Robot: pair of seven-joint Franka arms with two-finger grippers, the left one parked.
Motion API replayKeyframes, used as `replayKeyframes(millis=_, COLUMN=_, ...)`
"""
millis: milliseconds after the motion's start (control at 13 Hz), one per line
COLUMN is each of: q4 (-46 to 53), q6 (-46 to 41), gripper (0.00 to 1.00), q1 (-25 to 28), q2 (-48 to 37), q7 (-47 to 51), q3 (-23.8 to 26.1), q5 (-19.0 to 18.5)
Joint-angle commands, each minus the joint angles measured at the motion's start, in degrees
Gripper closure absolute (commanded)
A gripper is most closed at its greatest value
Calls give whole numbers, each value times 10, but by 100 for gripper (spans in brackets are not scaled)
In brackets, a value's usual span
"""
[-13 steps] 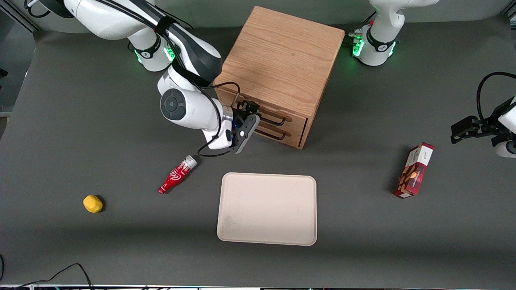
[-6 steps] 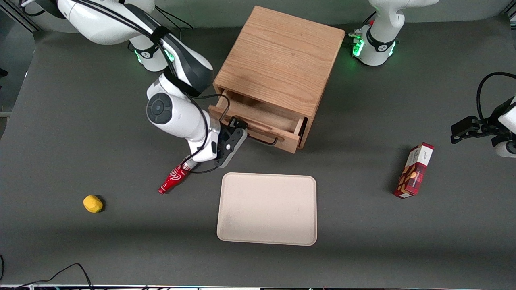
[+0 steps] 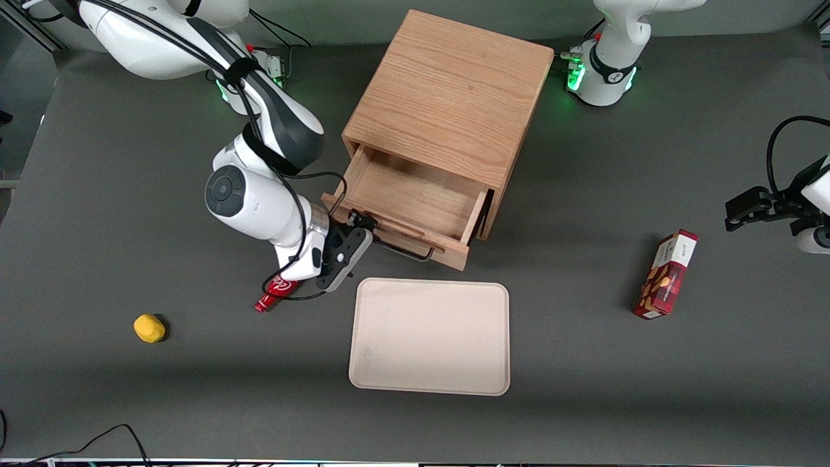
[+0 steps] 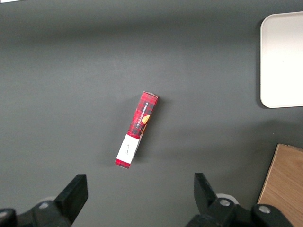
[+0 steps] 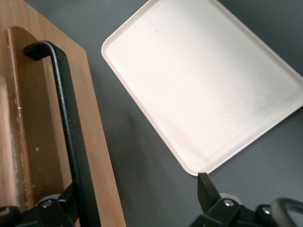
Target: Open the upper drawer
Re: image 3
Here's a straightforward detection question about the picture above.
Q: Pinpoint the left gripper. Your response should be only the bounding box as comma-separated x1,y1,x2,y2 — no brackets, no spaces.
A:
725,156,830,232

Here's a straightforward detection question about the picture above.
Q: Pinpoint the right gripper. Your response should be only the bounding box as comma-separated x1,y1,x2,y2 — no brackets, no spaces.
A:
278,211,378,281

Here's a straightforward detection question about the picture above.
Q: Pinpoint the oak drawer with grooved front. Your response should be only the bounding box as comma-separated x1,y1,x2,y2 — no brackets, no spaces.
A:
322,145,489,272

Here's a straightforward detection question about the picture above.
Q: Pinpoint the black metal handle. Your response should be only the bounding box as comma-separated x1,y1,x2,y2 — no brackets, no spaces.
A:
350,211,436,263

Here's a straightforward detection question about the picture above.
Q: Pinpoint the oak wooden drawer cabinet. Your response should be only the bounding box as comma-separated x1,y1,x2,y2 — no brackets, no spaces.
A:
342,9,556,241

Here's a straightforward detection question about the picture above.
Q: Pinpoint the red cola bottle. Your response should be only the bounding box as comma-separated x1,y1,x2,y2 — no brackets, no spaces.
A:
254,275,301,313

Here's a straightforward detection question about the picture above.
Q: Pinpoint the red snack box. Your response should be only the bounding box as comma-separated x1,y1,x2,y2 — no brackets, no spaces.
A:
633,229,699,320

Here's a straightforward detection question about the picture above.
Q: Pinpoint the beige rectangular tray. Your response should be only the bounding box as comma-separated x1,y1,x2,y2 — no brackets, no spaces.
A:
348,278,511,397

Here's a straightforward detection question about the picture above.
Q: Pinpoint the yellow lemon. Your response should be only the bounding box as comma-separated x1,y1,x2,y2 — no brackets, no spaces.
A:
134,314,167,344

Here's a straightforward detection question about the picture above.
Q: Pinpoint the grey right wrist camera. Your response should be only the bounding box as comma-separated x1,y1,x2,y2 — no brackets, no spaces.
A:
315,228,375,293

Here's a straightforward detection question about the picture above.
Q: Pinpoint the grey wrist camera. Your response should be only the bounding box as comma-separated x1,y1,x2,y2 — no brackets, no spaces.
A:
791,219,830,255
315,228,375,293

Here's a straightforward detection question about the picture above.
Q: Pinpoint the black left wrist camera cable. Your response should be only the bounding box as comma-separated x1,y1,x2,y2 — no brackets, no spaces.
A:
766,115,830,195

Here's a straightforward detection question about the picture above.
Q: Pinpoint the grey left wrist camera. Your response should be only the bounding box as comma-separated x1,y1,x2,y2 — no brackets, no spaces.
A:
791,219,830,255

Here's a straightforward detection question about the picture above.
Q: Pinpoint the black right arm base cable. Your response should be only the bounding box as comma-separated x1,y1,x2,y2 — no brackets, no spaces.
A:
248,12,313,50

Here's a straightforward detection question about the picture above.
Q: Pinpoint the black cable at table edge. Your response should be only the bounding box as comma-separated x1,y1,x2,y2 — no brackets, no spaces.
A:
0,409,153,467

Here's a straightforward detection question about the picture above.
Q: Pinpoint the aluminium frame rail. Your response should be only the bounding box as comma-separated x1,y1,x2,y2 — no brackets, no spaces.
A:
0,6,67,53

